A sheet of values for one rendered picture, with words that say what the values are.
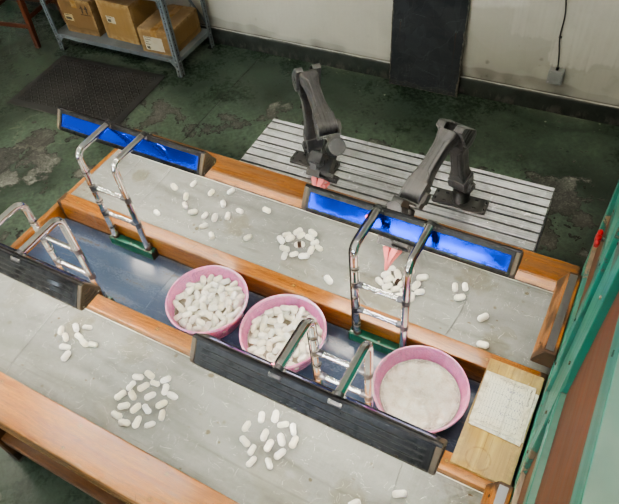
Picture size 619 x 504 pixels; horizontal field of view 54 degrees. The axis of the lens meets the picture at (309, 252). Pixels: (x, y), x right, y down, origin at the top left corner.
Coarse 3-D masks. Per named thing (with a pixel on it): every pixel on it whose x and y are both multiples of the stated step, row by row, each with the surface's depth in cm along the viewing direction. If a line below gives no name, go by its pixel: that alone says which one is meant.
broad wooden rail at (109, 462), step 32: (0, 384) 181; (0, 416) 174; (32, 416) 173; (64, 416) 172; (64, 448) 166; (96, 448) 165; (128, 448) 164; (96, 480) 161; (128, 480) 159; (160, 480) 158; (192, 480) 157
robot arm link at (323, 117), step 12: (300, 72) 210; (312, 72) 210; (312, 84) 208; (312, 96) 206; (312, 108) 206; (324, 108) 204; (324, 120) 203; (336, 120) 203; (324, 132) 203; (336, 132) 205
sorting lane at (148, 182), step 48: (144, 192) 234; (192, 192) 231; (240, 192) 229; (240, 240) 214; (336, 240) 210; (336, 288) 197; (432, 288) 194; (480, 288) 192; (528, 288) 191; (480, 336) 181; (528, 336) 179
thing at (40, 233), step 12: (12, 204) 178; (24, 204) 181; (0, 216) 175; (36, 228) 188; (48, 228) 172; (60, 228) 178; (36, 240) 169; (48, 240) 190; (72, 240) 182; (24, 252) 167; (48, 252) 196; (60, 264) 200; (72, 264) 198; (84, 264) 190; (96, 276) 197
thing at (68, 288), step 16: (0, 256) 169; (16, 256) 166; (32, 256) 172; (0, 272) 171; (16, 272) 168; (32, 272) 165; (48, 272) 162; (64, 272) 166; (48, 288) 163; (64, 288) 161; (80, 288) 158; (96, 288) 163; (80, 304) 159
